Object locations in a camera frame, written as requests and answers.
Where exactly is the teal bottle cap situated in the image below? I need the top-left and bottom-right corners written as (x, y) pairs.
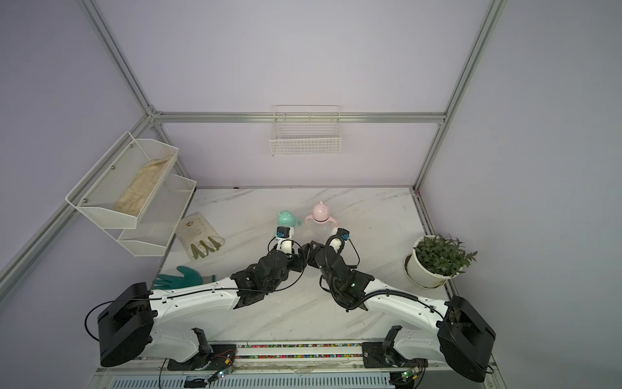
top-left (277, 211), bottom-right (299, 228)

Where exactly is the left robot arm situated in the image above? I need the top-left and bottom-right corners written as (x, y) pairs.
top-left (97, 248), bottom-right (307, 371)

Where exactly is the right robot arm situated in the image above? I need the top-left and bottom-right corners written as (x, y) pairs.
top-left (299, 242), bottom-right (496, 383)

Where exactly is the beige glove on table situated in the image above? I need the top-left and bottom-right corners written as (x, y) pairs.
top-left (176, 212), bottom-right (225, 261)

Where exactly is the green rubber glove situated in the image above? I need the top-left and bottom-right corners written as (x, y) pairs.
top-left (152, 266), bottom-right (216, 290)

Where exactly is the potted green plant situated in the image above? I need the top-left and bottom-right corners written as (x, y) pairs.
top-left (404, 235), bottom-right (478, 289)

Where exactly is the white mesh lower shelf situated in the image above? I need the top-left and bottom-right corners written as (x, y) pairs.
top-left (103, 173), bottom-right (196, 257)

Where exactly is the white mesh shelf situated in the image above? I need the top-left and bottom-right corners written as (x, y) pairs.
top-left (103, 173), bottom-right (196, 257)
top-left (66, 132), bottom-right (179, 230)

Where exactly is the beige cloth glove in shelf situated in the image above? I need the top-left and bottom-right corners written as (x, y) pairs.
top-left (113, 157), bottom-right (172, 217)

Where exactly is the white mesh upper shelf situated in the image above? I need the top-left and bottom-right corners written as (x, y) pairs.
top-left (66, 132), bottom-right (179, 230)

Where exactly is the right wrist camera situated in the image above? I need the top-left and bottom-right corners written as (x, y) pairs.
top-left (326, 227), bottom-right (350, 254)

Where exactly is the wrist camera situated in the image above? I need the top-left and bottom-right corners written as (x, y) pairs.
top-left (275, 225), bottom-right (294, 256)
top-left (326, 227), bottom-right (350, 254)

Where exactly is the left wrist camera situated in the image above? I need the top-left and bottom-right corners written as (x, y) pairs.
top-left (275, 225), bottom-right (294, 256)

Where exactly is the aluminium front rail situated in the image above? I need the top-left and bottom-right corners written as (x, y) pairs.
top-left (94, 337), bottom-right (497, 378)

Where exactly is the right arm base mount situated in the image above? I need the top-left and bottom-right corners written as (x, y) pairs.
top-left (361, 325), bottom-right (429, 369)

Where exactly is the white wire wall basket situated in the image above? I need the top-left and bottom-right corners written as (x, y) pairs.
top-left (269, 105), bottom-right (342, 157)

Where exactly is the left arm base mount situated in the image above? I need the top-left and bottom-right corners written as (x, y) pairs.
top-left (167, 327), bottom-right (237, 371)

